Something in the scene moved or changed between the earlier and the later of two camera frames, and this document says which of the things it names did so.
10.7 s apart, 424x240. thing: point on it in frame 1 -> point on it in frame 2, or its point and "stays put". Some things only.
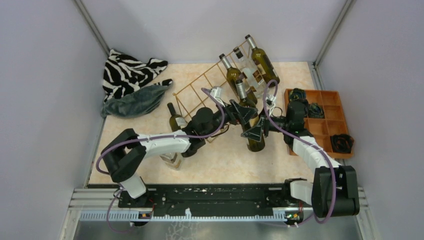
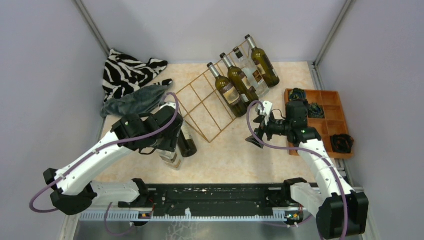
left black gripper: (237, 113) -> (170, 144)
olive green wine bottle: (263, 65) stays put
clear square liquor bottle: (253, 78) stays put
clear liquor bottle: (173, 160) stays put
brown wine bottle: (253, 145) -> (228, 92)
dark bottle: (234, 76) stays put
